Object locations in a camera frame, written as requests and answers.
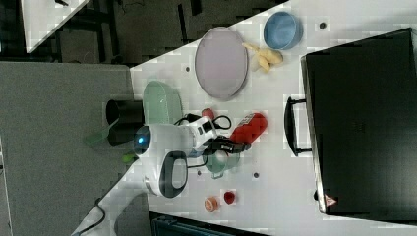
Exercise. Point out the yellow plush banana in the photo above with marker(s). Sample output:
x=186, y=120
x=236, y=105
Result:
x=263, y=58

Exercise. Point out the grey round plate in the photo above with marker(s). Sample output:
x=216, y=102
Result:
x=221, y=63

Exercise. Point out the orange slice toy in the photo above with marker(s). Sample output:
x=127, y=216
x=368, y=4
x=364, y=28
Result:
x=211, y=204

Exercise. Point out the green plush pepper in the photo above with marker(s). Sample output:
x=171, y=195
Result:
x=129, y=157

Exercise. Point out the blue metal frame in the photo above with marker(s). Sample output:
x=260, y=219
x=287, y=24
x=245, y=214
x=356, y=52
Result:
x=168, y=225

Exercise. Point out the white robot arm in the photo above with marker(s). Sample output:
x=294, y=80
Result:
x=161, y=169

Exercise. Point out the black pot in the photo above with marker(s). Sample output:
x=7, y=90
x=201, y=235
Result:
x=125, y=118

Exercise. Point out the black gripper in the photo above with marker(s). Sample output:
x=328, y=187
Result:
x=224, y=144

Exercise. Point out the red plush ketchup bottle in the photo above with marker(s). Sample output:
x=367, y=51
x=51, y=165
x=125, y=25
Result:
x=250, y=127

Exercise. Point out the white side table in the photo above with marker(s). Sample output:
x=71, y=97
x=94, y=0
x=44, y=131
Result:
x=42, y=18

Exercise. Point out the small dark red fruit toy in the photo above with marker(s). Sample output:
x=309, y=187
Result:
x=229, y=197

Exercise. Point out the green slotted spatula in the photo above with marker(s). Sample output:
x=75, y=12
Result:
x=100, y=136

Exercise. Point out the green plastic cup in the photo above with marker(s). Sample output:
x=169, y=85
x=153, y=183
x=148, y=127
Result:
x=220, y=162

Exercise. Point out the red plush strawberry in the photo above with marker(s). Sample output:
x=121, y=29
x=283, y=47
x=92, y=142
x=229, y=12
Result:
x=207, y=112

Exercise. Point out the green perforated colander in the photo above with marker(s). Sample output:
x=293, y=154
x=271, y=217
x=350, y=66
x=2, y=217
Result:
x=161, y=103

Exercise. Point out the blue bowl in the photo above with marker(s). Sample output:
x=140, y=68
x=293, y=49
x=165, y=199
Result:
x=282, y=31

